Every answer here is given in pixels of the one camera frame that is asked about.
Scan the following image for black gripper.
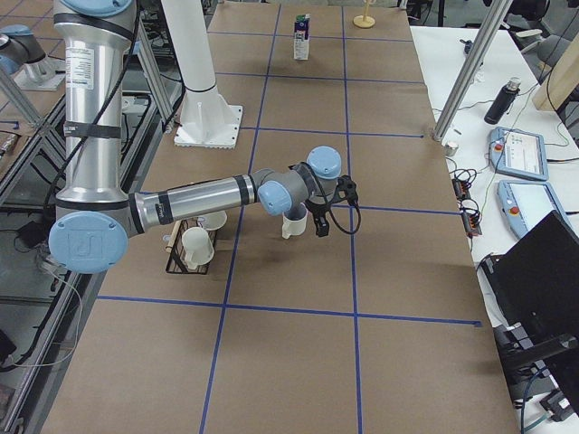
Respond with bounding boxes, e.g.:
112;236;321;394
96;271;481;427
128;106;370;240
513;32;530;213
305;200;332;237

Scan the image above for white mug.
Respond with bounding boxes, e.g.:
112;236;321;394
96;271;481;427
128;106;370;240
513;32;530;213
281;209;308;239

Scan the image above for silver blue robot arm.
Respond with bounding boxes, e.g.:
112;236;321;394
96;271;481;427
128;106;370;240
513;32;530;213
1;24;66;91
49;1;351;274

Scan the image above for white cup rear in rack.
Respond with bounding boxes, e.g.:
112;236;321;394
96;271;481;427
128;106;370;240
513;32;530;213
196;211;228;231

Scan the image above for white cup in rack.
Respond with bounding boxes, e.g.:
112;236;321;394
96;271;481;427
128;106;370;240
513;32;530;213
196;211;228;231
181;227;214;270

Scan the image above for white cup front in rack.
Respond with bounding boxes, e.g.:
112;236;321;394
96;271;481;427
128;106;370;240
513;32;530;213
181;227;214;270

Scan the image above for milk carton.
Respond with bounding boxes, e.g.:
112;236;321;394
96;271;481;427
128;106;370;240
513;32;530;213
293;14;310;61

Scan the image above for black usb hub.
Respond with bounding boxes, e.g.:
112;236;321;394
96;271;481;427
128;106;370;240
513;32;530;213
451;178;482;239

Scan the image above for small metal cap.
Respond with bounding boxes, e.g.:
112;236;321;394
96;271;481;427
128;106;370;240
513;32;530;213
443;141;459;157

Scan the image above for near teach pendant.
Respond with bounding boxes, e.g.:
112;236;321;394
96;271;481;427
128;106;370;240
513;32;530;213
498;180;571;239

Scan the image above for teach pendant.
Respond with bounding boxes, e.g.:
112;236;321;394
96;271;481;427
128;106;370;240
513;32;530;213
498;180;571;239
489;127;549;181

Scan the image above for wooden mug tree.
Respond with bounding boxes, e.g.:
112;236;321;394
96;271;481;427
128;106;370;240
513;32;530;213
353;0;375;29

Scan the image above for far teach pendant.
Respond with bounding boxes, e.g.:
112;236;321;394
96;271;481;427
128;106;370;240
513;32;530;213
489;127;549;181

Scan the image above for black monitor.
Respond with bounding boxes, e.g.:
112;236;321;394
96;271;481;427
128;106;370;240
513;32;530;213
480;211;578;369

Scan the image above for black water bottle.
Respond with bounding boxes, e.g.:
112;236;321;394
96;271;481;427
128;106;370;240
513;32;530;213
484;77;521;125

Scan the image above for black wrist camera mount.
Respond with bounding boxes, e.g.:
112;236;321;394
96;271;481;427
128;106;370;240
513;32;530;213
335;175;358;207

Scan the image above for black wire cup rack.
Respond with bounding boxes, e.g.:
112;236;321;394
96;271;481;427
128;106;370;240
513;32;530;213
165;216;217;275

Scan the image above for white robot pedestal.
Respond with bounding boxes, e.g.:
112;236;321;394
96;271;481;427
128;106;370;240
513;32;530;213
162;0;243;149

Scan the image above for aluminium frame post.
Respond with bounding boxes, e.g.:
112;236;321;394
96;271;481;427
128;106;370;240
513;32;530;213
432;0;513;142

